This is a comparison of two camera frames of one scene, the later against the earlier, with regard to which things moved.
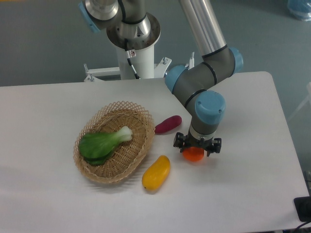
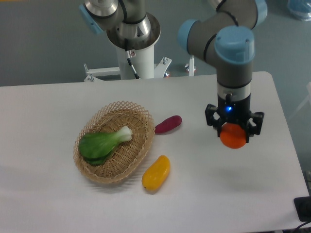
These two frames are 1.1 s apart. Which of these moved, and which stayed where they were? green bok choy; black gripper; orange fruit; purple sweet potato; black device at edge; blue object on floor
Moved: orange fruit; black gripper
Stayed: purple sweet potato; green bok choy; blue object on floor; black device at edge
